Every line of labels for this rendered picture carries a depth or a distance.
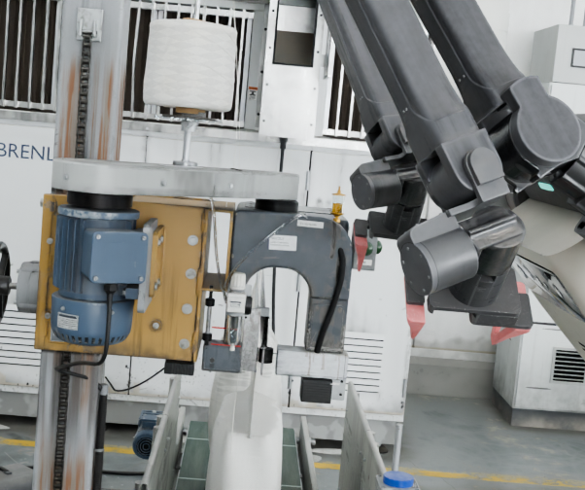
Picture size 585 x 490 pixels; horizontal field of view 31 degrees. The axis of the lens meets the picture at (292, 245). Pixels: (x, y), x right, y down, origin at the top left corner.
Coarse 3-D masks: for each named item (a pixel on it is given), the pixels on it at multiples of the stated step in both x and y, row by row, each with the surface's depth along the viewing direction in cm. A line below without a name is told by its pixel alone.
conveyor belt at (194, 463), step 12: (192, 432) 382; (204, 432) 383; (288, 432) 392; (192, 444) 367; (204, 444) 368; (288, 444) 377; (192, 456) 354; (204, 456) 355; (288, 456) 363; (192, 468) 343; (204, 468) 344; (288, 468) 351; (180, 480) 330; (192, 480) 331; (204, 480) 332; (288, 480) 339
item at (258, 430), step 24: (240, 408) 258; (264, 408) 260; (216, 432) 246; (240, 432) 239; (264, 432) 241; (216, 456) 244; (240, 456) 239; (264, 456) 239; (216, 480) 242; (240, 480) 238; (264, 480) 239
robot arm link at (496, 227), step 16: (480, 208) 110; (496, 208) 110; (464, 224) 108; (480, 224) 108; (496, 224) 107; (512, 224) 108; (480, 240) 106; (496, 240) 107; (512, 240) 107; (480, 256) 109; (496, 256) 108; (512, 256) 109; (480, 272) 110; (496, 272) 110
